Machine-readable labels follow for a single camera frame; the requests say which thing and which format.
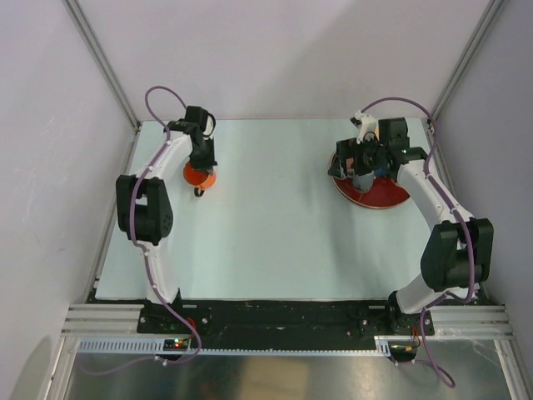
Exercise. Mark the aluminium frame post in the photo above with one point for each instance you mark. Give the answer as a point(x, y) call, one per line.
point(481, 32)
point(97, 52)

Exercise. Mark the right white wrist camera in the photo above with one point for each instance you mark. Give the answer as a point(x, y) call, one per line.
point(367, 127)

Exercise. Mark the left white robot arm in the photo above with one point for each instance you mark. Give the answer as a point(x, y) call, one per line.
point(144, 209)

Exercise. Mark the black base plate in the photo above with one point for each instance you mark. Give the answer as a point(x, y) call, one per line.
point(282, 326)

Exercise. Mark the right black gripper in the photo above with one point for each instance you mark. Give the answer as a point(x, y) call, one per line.
point(348, 149)

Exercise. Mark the red round tray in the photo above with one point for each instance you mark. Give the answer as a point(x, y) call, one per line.
point(384, 193)

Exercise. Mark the aluminium rail bar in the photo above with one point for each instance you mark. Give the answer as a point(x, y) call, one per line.
point(472, 321)

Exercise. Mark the grey mug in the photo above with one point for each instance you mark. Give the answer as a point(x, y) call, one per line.
point(363, 183)

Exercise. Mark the left aluminium frame post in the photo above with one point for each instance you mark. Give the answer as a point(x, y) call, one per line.
point(97, 52)

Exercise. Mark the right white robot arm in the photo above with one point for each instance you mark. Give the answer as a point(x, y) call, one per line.
point(457, 255)

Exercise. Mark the orange mug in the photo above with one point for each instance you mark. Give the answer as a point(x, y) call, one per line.
point(200, 180)

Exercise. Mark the right aluminium frame post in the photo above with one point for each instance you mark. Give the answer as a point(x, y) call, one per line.
point(481, 32)

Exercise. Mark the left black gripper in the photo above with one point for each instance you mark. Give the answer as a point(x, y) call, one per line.
point(207, 163)

